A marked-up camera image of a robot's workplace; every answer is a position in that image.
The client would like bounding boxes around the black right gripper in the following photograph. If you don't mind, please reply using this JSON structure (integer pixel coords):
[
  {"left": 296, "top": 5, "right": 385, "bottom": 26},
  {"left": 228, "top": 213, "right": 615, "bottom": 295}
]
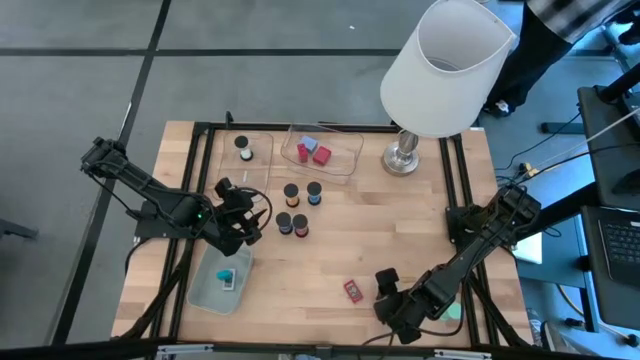
[{"left": 372, "top": 289, "right": 426, "bottom": 346}]

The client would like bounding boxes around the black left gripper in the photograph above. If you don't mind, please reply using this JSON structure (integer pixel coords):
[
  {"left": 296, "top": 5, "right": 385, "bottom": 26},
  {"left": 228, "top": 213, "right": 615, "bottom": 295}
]
[{"left": 212, "top": 189, "right": 269, "bottom": 257}]

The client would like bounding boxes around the red sand timer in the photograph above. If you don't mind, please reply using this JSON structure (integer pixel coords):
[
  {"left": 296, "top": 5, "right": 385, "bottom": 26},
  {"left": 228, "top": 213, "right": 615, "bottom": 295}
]
[{"left": 292, "top": 213, "right": 310, "bottom": 239}]

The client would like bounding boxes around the orange sand timer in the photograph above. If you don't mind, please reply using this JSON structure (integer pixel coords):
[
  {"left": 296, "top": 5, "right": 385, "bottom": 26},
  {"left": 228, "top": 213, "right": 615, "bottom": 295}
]
[{"left": 283, "top": 182, "right": 301, "bottom": 209}]

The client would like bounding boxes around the red rectangular gadget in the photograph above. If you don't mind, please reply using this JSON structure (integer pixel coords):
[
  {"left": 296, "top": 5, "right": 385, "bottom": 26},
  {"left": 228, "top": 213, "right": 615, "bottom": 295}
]
[{"left": 342, "top": 279, "right": 365, "bottom": 304}]

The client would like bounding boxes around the green sand timer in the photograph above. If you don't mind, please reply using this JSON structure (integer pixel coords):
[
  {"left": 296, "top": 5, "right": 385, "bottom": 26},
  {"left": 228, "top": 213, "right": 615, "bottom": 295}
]
[{"left": 439, "top": 299, "right": 464, "bottom": 322}]

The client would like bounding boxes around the red plug adapter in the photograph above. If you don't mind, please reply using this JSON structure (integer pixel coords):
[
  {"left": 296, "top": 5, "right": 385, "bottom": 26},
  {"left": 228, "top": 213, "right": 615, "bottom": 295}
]
[{"left": 312, "top": 145, "right": 333, "bottom": 167}]

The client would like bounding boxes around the narrow clear plastic bin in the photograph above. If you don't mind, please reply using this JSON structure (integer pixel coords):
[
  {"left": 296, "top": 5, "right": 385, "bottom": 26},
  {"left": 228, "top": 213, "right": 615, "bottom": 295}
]
[{"left": 216, "top": 129, "right": 276, "bottom": 201}]

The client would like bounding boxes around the grey plastic bin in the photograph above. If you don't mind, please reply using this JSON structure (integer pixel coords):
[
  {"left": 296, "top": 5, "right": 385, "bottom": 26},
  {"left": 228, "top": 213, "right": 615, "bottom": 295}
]
[{"left": 186, "top": 239, "right": 254, "bottom": 316}]

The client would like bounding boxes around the white sand timer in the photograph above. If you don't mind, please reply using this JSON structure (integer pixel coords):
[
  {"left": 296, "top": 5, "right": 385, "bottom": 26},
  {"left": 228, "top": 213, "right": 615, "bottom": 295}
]
[{"left": 233, "top": 134, "right": 254, "bottom": 162}]

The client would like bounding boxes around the wide clear plastic bin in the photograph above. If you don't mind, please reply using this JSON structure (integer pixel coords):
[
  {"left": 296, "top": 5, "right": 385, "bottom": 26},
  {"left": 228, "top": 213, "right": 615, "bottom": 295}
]
[{"left": 279, "top": 123, "right": 366, "bottom": 186}]

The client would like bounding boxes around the white box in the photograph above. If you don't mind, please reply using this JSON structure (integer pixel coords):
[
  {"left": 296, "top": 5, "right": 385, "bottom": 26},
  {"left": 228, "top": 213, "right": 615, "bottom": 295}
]
[{"left": 512, "top": 232, "right": 544, "bottom": 266}]

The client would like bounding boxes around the white shade silver table lamp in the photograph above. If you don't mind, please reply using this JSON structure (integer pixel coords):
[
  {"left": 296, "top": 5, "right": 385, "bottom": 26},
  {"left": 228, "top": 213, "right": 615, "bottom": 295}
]
[{"left": 379, "top": 0, "right": 519, "bottom": 176}]

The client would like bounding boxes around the black laptop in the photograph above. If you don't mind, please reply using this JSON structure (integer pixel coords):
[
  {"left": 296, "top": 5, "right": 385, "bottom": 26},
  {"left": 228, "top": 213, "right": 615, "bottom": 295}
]
[{"left": 581, "top": 204, "right": 640, "bottom": 331}]

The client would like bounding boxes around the grey furniture foot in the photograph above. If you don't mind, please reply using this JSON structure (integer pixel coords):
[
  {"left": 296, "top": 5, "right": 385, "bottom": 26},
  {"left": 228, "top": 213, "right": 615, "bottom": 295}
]
[{"left": 0, "top": 217, "right": 39, "bottom": 241}]

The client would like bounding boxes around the dark desk foot bar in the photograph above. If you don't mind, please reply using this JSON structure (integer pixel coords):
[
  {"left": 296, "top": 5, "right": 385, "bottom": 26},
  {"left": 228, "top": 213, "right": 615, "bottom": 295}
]
[{"left": 539, "top": 121, "right": 586, "bottom": 136}]

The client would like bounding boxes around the black side desk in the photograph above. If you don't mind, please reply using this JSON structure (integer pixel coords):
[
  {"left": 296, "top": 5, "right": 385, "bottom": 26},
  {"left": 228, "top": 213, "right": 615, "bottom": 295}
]
[{"left": 577, "top": 64, "right": 640, "bottom": 211}]

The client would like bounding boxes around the person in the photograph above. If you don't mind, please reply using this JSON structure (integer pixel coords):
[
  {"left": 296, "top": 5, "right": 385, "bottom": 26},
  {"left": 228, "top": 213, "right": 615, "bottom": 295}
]
[{"left": 482, "top": 0, "right": 640, "bottom": 119}]

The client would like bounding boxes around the black aluminium table frame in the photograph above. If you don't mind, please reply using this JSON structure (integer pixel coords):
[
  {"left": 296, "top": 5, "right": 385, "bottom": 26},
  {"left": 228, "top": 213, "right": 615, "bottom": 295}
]
[{"left": 115, "top": 112, "right": 532, "bottom": 351}]

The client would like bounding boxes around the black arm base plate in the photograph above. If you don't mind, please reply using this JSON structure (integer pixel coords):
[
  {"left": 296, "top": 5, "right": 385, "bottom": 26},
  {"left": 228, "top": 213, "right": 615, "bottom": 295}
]
[
  {"left": 446, "top": 204, "right": 516, "bottom": 247},
  {"left": 125, "top": 199, "right": 207, "bottom": 240}
]

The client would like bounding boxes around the black camera gantry bar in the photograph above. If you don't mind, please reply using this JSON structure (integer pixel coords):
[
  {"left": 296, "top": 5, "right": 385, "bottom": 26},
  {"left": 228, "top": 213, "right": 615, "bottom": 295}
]
[{"left": 0, "top": 337, "right": 640, "bottom": 360}]

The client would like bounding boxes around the black floor cable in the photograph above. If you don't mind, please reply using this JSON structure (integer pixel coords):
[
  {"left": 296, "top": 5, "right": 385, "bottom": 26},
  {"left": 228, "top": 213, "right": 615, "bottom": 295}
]
[{"left": 494, "top": 112, "right": 584, "bottom": 174}]

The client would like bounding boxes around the white cable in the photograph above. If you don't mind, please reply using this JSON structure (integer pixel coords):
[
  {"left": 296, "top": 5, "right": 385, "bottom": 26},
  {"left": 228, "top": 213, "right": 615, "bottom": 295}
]
[{"left": 529, "top": 107, "right": 640, "bottom": 176}]

